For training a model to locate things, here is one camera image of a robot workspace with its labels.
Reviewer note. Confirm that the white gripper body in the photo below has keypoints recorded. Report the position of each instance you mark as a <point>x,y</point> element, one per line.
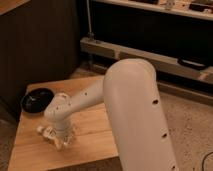
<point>62,129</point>

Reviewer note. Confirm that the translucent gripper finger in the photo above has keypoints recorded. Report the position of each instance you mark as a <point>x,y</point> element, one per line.
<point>68,140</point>
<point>51,134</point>

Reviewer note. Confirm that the white plastic bottle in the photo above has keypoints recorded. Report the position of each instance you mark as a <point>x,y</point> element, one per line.
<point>58,142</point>

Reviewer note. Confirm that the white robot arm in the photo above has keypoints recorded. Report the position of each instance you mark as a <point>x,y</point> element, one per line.
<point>131,98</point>

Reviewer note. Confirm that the black ceramic bowl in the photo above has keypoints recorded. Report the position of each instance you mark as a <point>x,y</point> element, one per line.
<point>37,100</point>

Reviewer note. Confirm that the wooden table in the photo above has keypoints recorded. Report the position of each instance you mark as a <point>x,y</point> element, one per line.
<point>93,141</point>

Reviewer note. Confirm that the metal pole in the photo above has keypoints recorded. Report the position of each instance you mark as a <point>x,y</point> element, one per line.
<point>90,32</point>

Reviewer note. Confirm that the long wooden beam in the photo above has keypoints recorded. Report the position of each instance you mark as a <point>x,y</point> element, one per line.
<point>160,62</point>

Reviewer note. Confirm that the wooden shelf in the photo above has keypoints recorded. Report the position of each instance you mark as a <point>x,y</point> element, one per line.
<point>176,7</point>

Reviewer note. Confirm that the black handle object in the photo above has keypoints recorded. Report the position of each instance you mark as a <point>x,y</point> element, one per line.
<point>192,65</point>

